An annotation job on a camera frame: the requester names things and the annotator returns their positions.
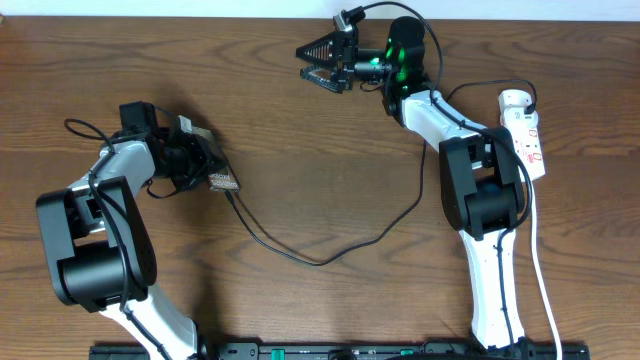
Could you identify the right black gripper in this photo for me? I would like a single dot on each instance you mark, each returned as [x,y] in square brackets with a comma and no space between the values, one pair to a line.
[343,47]

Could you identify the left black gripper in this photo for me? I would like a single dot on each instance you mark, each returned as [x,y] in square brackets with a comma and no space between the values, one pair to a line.
[201,156]

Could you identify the Galaxy smartphone bronze screen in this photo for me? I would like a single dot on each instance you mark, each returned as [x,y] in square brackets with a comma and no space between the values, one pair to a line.
[220,175]

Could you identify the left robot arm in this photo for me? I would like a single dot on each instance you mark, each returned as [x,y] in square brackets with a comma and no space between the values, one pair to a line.
[98,250]

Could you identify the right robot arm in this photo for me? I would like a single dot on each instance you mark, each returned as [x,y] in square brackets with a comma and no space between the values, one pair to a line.
[479,174]

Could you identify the white USB charger adapter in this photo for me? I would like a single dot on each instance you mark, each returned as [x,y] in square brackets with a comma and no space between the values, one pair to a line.
[514,98]

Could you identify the white power strip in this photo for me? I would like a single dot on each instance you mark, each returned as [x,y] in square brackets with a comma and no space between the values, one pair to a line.
[524,132]

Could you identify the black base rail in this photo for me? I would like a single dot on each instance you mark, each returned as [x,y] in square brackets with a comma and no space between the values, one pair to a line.
[525,350]

